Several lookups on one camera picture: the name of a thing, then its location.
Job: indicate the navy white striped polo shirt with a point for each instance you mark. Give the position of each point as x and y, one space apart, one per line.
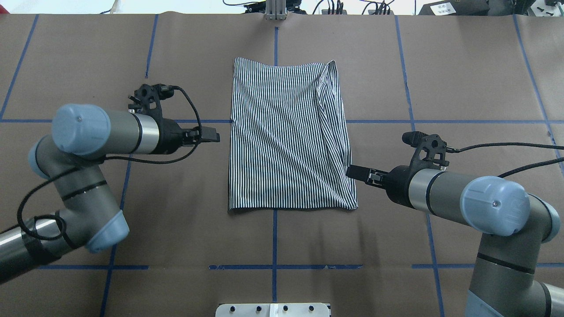
289 145

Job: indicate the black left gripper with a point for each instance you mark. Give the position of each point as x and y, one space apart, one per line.
169 136

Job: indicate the aluminium frame post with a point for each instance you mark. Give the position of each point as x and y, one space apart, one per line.
275 10

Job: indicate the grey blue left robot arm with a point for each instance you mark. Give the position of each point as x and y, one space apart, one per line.
74 206

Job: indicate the black box with label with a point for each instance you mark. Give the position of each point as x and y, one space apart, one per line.
456 7

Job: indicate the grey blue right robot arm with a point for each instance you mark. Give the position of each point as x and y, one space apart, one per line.
514 224

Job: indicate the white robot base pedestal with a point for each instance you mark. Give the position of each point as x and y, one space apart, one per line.
292 309

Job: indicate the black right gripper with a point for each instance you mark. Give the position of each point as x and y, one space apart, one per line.
398 182

